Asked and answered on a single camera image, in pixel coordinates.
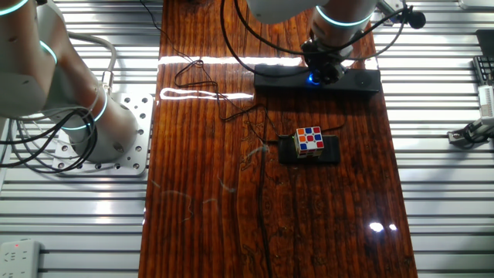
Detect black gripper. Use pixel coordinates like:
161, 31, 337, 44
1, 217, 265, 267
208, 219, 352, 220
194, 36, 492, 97
300, 38, 348, 86

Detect black speaker bar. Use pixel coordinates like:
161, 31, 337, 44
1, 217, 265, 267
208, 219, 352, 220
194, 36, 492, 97
253, 63, 382, 93

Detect Rubik's cube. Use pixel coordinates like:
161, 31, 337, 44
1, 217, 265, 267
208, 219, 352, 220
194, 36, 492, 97
293, 126, 325, 159

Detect black computer keyboard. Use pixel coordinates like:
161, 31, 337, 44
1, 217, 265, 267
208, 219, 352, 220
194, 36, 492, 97
472, 56, 494, 86

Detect black flat panel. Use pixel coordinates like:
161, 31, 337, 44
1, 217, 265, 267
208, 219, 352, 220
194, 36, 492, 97
475, 29, 494, 57

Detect grey flat device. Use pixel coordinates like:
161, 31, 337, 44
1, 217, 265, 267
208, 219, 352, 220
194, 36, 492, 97
458, 0, 494, 10

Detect silver robot mounting plate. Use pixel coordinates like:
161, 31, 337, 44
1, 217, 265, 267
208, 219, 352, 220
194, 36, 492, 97
52, 91, 155, 178

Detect white power strip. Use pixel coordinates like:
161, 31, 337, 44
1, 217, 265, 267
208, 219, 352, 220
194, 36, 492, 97
0, 239, 42, 278

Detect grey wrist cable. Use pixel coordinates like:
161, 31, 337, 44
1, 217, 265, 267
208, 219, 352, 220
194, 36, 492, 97
345, 15, 407, 62

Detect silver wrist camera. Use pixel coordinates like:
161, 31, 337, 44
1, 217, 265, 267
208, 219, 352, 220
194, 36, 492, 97
376, 0, 404, 26

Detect thick black gripper cable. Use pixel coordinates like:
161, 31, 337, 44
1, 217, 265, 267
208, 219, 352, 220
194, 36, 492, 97
218, 0, 312, 75

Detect small grey bracket camera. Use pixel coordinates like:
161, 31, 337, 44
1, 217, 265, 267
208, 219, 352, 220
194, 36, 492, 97
447, 117, 494, 147

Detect thin black speaker cable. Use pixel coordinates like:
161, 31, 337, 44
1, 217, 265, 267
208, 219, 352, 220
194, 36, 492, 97
138, 0, 348, 143

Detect silver white depth camera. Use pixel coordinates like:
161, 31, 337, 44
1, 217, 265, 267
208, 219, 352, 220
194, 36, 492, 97
477, 84, 494, 120

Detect grey cable with metal plug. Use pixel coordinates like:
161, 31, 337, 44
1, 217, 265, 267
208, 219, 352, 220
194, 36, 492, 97
65, 31, 118, 96

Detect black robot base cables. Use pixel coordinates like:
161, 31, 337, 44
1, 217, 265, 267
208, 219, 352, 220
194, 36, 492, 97
0, 107, 99, 174

